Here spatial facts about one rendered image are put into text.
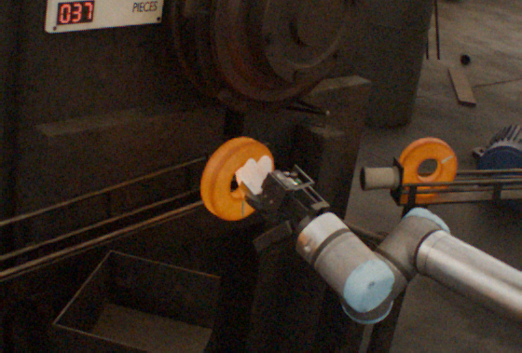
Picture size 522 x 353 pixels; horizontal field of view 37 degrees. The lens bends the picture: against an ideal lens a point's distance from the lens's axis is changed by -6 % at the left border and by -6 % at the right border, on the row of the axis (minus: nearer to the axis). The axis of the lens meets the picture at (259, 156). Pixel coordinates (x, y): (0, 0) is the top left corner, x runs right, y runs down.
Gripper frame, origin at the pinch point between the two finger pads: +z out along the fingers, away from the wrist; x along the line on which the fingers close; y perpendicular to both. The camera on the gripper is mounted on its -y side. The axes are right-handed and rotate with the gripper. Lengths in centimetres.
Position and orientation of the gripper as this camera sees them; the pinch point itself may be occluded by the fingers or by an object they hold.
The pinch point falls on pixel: (240, 169)
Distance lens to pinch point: 155.0
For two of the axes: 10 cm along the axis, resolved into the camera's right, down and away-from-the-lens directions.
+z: -6.1, -6.0, 5.1
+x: -7.2, 1.6, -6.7
